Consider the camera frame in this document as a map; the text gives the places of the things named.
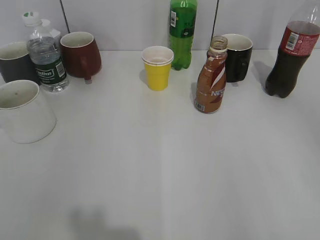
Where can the yellow paper cup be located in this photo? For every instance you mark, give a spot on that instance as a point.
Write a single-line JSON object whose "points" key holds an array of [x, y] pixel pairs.
{"points": [[157, 62]]}

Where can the black ceramic mug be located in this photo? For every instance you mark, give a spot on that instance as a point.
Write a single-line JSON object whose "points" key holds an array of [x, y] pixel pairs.
{"points": [[239, 52]]}

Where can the green soda bottle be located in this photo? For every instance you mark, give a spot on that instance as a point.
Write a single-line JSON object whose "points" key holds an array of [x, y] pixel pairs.
{"points": [[182, 19]]}

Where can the cola bottle red label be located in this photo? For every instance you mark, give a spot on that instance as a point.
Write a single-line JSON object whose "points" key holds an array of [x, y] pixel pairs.
{"points": [[298, 41]]}

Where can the dark grey ceramic mug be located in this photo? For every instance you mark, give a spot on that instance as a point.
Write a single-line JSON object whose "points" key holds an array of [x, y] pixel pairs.
{"points": [[16, 64]]}

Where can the white bottle behind water bottle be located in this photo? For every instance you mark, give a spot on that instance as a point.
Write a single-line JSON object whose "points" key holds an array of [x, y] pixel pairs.
{"points": [[56, 34]]}

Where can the dark red ceramic mug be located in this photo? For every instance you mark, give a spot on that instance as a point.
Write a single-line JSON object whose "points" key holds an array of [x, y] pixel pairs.
{"points": [[81, 55]]}

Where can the clear water bottle green label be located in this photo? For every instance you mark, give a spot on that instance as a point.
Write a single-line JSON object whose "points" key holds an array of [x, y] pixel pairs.
{"points": [[45, 54]]}

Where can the brown Nescafe coffee bottle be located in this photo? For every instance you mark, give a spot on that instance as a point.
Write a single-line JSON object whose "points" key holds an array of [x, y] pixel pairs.
{"points": [[211, 81]]}

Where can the white ceramic mug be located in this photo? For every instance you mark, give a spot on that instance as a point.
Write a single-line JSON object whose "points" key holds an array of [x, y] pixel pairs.
{"points": [[25, 115]]}

